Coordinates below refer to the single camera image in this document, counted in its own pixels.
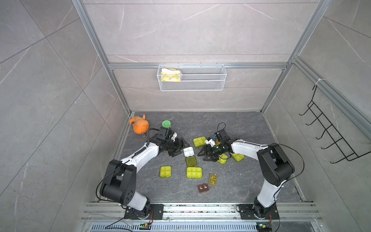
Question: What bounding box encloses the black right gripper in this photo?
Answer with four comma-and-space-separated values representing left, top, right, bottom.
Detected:
197, 144, 224, 161

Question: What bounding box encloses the small green pillbox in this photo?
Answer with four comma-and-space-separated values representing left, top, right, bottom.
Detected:
183, 147, 198, 167
159, 166, 172, 178
217, 154, 229, 165

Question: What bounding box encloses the yellow small pillbox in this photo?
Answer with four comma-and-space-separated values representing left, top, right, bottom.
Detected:
208, 174, 218, 186

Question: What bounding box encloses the large green six-cell pillbox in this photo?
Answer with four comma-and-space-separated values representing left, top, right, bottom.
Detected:
186, 167, 203, 179

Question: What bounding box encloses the brown small pillbox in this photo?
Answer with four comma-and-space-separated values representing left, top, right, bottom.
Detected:
197, 183, 209, 193

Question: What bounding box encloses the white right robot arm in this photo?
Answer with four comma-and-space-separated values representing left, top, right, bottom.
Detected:
198, 129, 295, 218

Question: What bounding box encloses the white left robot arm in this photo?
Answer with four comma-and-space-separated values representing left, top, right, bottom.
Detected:
98, 127, 190, 216

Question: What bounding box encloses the green lidded round jar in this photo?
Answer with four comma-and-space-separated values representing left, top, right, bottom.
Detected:
161, 120, 171, 128

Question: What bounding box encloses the orange plush toy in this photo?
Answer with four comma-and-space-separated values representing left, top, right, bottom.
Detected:
129, 114, 149, 137

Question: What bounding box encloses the yellow packet in basket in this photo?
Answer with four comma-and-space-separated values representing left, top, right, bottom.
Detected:
160, 68, 182, 82

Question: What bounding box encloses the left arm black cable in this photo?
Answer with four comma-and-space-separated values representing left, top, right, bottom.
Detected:
95, 127, 161, 202

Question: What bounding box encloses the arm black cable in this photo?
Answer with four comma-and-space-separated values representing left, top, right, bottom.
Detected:
215, 122, 305, 201
95, 127, 161, 202

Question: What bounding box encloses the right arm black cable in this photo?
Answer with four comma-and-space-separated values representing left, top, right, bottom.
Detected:
215, 122, 305, 201

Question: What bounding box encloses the white wire wall basket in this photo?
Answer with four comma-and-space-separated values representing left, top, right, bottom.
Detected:
157, 64, 227, 91

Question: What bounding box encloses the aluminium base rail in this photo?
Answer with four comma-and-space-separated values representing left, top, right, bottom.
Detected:
77, 202, 327, 232

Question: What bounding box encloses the black wall hook rack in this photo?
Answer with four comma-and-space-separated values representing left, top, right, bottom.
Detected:
299, 85, 371, 164

